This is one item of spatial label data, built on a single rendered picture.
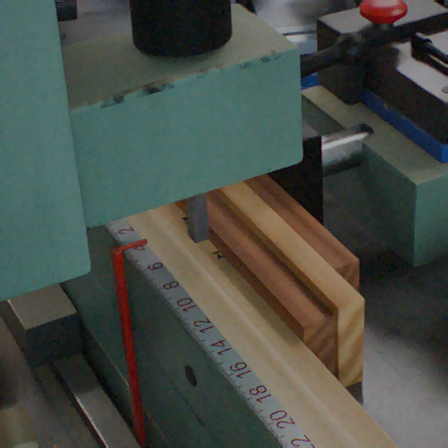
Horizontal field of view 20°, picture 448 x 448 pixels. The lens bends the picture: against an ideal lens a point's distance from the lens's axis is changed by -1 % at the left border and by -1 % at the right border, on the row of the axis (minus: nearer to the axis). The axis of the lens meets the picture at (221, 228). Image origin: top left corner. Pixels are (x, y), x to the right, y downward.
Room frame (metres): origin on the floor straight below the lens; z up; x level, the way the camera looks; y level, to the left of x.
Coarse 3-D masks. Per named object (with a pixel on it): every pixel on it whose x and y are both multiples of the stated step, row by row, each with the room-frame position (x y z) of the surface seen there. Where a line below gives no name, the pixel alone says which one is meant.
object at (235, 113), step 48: (96, 48) 0.58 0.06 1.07; (240, 48) 0.57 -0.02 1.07; (288, 48) 0.57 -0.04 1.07; (96, 96) 0.53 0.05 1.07; (144, 96) 0.53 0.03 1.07; (192, 96) 0.54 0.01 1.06; (240, 96) 0.55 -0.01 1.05; (288, 96) 0.57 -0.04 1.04; (96, 144) 0.52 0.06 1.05; (144, 144) 0.53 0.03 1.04; (192, 144) 0.54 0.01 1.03; (240, 144) 0.55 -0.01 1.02; (288, 144) 0.57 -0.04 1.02; (96, 192) 0.52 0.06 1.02; (144, 192) 0.53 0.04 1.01; (192, 192) 0.54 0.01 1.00
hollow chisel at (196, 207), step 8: (192, 200) 0.58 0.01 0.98; (200, 200) 0.58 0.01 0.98; (192, 208) 0.58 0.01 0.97; (200, 208) 0.58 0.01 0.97; (192, 216) 0.58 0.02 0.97; (200, 216) 0.58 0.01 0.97; (192, 224) 0.58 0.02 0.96; (200, 224) 0.58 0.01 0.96; (192, 232) 0.58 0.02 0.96; (200, 232) 0.58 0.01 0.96; (208, 232) 0.58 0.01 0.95; (200, 240) 0.58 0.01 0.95
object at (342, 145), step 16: (304, 128) 0.62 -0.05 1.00; (352, 128) 0.67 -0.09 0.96; (368, 128) 0.67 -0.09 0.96; (304, 144) 0.60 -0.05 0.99; (320, 144) 0.61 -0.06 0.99; (336, 144) 0.66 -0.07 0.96; (352, 144) 0.66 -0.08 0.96; (304, 160) 0.60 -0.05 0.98; (320, 160) 0.61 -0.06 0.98; (336, 160) 0.65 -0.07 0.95; (352, 160) 0.65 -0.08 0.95; (272, 176) 0.63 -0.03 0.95; (288, 176) 0.62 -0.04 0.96; (304, 176) 0.60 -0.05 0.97; (320, 176) 0.61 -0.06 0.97; (288, 192) 0.62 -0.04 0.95; (304, 192) 0.60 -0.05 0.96; (320, 192) 0.61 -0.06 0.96; (304, 208) 0.60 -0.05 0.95; (320, 208) 0.61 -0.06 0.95
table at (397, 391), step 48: (96, 288) 0.62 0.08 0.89; (384, 288) 0.59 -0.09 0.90; (432, 288) 0.58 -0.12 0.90; (96, 336) 0.63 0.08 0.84; (384, 336) 0.54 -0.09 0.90; (432, 336) 0.54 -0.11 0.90; (144, 384) 0.56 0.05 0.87; (384, 384) 0.50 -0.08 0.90; (432, 384) 0.50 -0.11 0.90; (192, 432) 0.50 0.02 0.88; (432, 432) 0.46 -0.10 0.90
